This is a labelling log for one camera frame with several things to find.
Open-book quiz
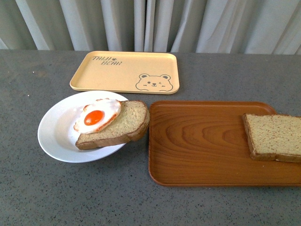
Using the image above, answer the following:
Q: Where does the white round plate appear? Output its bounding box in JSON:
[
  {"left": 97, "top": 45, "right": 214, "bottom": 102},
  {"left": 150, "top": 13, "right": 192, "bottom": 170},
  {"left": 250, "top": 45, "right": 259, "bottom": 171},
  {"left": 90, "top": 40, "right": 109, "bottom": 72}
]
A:
[{"left": 38, "top": 91, "right": 127, "bottom": 163}]

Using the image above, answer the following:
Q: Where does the bread slice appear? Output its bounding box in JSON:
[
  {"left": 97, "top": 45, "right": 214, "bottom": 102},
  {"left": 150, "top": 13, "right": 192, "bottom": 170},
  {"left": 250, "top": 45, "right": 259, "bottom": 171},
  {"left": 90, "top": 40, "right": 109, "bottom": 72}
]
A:
[
  {"left": 75, "top": 100, "right": 150, "bottom": 150},
  {"left": 242, "top": 113, "right": 301, "bottom": 162}
]

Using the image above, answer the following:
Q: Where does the yellow bear tray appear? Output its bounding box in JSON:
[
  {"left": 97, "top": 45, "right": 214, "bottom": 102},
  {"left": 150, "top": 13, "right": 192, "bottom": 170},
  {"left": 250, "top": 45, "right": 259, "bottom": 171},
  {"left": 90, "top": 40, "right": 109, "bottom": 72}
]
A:
[{"left": 70, "top": 51, "right": 180, "bottom": 95}]

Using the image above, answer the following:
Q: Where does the brown wooden tray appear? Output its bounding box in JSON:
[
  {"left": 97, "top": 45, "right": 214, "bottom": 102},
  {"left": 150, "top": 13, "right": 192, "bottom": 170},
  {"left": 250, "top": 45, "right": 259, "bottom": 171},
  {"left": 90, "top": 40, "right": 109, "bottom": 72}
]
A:
[{"left": 149, "top": 101, "right": 301, "bottom": 186}]

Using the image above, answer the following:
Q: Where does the fried egg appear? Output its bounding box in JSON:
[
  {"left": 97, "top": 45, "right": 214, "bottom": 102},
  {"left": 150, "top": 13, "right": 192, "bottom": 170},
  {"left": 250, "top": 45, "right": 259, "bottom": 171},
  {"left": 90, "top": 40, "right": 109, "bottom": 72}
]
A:
[{"left": 73, "top": 98, "right": 121, "bottom": 134}]

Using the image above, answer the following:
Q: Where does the grey pleated curtain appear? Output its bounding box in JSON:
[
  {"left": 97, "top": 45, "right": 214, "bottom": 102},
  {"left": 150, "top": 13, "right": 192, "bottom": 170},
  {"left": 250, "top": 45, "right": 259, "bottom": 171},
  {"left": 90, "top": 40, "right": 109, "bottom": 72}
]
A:
[{"left": 0, "top": 0, "right": 301, "bottom": 55}]

